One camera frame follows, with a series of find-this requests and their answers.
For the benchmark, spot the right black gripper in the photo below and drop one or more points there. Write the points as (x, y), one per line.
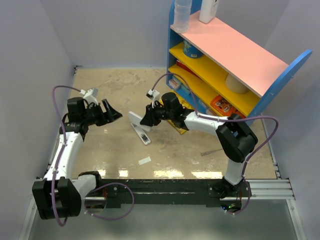
(149, 118)

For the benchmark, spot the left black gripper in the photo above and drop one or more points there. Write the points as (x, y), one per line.
(110, 116)

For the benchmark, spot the grey button remote control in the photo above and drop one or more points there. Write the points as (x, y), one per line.
(136, 120)

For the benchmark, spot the white battery cover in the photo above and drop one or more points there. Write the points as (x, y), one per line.
(144, 160)

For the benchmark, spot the white long remote control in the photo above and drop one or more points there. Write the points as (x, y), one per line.
(141, 134)

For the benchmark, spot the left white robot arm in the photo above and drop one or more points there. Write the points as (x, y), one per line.
(57, 195)

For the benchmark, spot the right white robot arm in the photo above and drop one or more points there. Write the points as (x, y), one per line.
(235, 136)

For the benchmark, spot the yellow Lays chip bag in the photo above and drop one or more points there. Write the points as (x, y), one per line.
(179, 127)

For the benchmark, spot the pack of tissue packets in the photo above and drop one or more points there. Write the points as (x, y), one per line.
(176, 84)

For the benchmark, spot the red flat box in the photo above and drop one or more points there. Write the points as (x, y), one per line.
(186, 68)

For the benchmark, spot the orange product box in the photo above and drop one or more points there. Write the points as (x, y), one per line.
(224, 107)

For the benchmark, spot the blue snack can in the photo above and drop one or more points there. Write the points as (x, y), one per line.
(190, 50)

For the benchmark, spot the blue yellow pink shelf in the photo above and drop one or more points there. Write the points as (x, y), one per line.
(227, 51)

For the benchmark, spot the brown paper roll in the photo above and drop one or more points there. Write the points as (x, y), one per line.
(235, 85)

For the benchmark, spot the clear plastic bottle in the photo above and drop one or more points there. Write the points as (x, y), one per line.
(182, 12)

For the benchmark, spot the white plastic container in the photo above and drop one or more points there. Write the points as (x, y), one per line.
(208, 10)

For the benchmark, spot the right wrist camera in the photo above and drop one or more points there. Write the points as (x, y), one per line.
(154, 96)

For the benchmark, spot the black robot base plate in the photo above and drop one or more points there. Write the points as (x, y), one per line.
(211, 193)

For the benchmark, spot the aluminium rail frame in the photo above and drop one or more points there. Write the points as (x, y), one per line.
(266, 215)

